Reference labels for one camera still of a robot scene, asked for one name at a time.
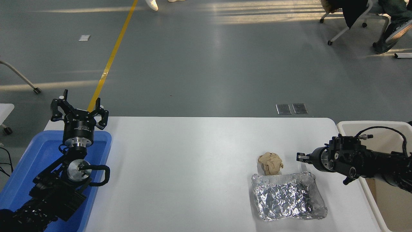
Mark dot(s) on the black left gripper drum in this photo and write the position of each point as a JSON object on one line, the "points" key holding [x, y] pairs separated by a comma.
{"points": [[79, 127]]}

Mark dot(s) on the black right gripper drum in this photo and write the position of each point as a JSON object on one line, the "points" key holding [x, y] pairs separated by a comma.
{"points": [[318, 159]]}

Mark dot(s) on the silver foil tray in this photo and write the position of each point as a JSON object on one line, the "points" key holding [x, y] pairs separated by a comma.
{"points": [[283, 196]]}

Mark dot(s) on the metal floor plate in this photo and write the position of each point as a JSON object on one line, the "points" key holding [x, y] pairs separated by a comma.
{"points": [[300, 108], [283, 109]]}

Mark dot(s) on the crumpled tan paper ball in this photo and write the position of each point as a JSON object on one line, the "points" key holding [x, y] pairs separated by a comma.
{"points": [[271, 163]]}

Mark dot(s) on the grey chair leg with caster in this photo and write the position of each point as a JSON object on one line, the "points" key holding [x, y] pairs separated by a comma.
{"points": [[19, 75]]}

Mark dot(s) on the blue plastic tray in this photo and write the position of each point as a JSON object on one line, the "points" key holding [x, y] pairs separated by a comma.
{"points": [[35, 154]]}

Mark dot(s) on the white cart with caster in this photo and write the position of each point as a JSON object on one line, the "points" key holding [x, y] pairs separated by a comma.
{"points": [[4, 111]]}

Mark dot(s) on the large pale bin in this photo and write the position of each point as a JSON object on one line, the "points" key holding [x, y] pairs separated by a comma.
{"points": [[389, 206]]}

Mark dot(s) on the person's white shoe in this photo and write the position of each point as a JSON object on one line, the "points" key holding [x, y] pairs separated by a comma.
{"points": [[176, 0], [152, 4]]}

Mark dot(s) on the white office chair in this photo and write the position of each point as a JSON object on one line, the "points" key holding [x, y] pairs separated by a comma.
{"points": [[344, 30]]}

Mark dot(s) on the white bar on floor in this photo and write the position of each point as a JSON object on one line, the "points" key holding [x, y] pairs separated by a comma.
{"points": [[404, 55]]}

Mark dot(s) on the person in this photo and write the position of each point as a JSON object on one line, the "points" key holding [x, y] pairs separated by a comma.
{"points": [[391, 32]]}

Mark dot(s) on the dark jacket with fur trim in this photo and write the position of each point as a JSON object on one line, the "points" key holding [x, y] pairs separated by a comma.
{"points": [[354, 9]]}

